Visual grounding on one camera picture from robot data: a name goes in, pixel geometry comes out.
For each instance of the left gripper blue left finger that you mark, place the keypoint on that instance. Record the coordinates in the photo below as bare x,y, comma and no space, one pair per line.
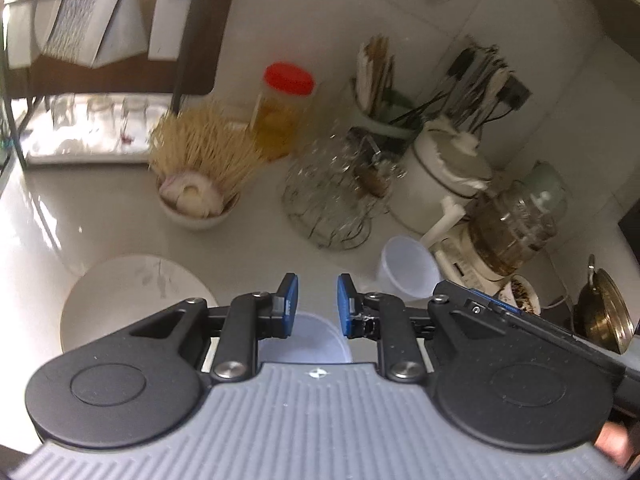
250,318

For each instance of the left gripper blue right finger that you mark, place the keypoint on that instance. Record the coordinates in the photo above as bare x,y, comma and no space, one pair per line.
386,320

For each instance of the light blue plastic bowl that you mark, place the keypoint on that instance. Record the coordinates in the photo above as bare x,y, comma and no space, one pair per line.
314,340
406,269

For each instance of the person's right hand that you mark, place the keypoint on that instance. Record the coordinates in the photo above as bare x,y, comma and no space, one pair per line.
614,442

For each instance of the small patterned bowl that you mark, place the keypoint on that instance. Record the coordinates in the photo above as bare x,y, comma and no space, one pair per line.
519,293

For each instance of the brass pot lid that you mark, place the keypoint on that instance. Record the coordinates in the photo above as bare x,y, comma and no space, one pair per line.
601,315

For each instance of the bowl with onion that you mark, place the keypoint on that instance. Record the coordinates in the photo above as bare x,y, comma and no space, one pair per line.
193,202

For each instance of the glass kettle on base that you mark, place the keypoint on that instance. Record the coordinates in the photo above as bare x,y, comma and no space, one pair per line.
503,232

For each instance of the white electric cooker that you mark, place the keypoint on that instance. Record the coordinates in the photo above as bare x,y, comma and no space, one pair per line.
441,162

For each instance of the enoki mushroom bunch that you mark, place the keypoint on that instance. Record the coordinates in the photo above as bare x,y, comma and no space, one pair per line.
204,140

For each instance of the red-lid plastic jar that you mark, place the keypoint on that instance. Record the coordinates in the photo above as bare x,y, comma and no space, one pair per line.
280,108

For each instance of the chopstick holder with chopsticks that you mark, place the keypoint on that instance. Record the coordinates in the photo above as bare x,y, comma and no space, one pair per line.
376,103

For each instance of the drinking glass right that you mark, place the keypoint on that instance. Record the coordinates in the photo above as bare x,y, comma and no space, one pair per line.
134,115

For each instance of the drinking glass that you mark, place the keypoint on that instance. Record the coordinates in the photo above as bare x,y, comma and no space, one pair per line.
100,110
62,110
134,115

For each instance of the hanging utensil rack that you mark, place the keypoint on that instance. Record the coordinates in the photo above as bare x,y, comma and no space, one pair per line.
481,87

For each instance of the drinking glass middle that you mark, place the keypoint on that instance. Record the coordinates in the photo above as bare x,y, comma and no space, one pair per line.
100,110

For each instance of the drinking glass left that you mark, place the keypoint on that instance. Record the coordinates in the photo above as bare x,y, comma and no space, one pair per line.
62,110

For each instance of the black dish rack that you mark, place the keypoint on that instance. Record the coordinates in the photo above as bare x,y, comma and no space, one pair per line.
163,50

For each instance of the wire rack with glass cups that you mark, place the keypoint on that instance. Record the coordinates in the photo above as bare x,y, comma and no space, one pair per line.
337,186

